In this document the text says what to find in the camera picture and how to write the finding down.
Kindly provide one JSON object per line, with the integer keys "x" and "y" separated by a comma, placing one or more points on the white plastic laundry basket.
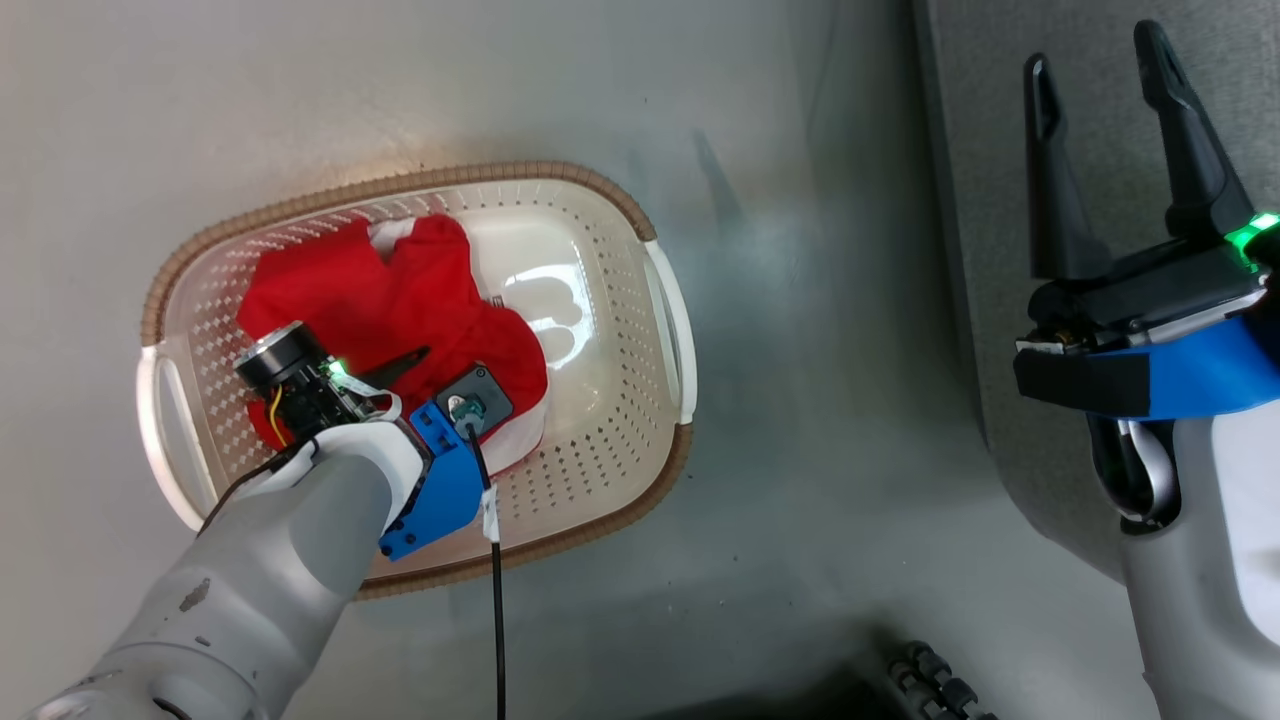
{"x": 600, "y": 420}

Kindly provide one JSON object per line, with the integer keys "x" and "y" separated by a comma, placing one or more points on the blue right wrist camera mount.
{"x": 1180, "y": 375}

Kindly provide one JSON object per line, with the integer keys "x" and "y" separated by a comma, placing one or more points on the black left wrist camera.
{"x": 480, "y": 395}

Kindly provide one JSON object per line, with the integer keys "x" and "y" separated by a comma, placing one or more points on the red cloth garment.
{"x": 400, "y": 310}

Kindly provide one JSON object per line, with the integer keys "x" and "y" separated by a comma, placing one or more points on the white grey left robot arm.
{"x": 250, "y": 570}

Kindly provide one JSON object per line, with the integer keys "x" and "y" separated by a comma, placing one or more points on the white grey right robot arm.
{"x": 1210, "y": 560}

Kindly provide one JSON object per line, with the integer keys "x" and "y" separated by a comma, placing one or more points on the grey fabric sofa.
{"x": 1100, "y": 120}

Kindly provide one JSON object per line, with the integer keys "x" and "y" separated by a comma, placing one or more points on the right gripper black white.
{"x": 1160, "y": 290}

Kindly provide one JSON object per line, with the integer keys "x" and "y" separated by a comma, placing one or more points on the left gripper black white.
{"x": 300, "y": 385}

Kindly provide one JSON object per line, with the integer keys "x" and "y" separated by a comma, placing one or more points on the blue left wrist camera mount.
{"x": 440, "y": 490}

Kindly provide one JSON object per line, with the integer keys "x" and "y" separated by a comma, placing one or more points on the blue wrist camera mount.
{"x": 440, "y": 490}
{"x": 1180, "y": 375}

